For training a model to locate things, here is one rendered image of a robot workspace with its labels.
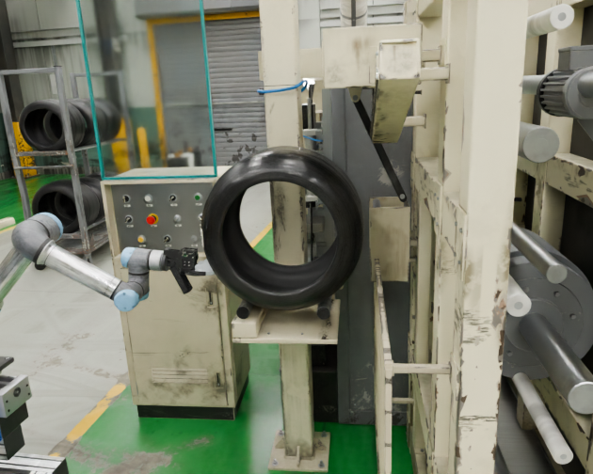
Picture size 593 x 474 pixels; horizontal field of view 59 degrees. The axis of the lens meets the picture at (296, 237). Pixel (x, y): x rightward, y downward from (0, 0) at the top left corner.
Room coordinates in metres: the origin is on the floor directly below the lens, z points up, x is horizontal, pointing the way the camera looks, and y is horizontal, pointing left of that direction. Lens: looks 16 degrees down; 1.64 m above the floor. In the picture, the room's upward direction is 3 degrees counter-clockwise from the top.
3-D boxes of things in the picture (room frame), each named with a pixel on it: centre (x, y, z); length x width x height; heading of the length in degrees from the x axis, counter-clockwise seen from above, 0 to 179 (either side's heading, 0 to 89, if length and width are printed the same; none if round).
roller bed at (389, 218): (2.01, -0.37, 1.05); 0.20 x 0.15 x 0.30; 173
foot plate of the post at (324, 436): (2.09, 0.03, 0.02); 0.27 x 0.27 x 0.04; 83
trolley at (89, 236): (5.53, 2.24, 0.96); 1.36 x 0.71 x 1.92; 168
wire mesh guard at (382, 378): (1.57, -0.26, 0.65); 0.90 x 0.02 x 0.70; 173
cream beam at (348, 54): (1.67, -0.24, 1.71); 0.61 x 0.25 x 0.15; 173
